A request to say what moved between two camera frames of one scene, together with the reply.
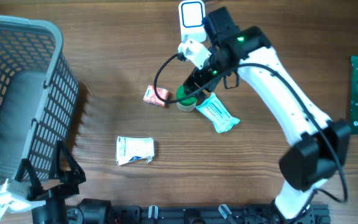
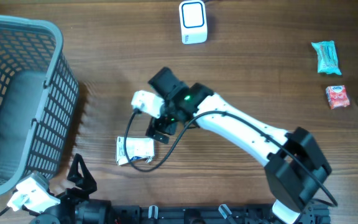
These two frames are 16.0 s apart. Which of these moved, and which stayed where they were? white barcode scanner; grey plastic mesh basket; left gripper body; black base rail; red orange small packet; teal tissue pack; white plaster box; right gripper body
Moved: left gripper body; teal tissue pack; right gripper body; red orange small packet
Stayed: black base rail; grey plastic mesh basket; white barcode scanner; white plaster box
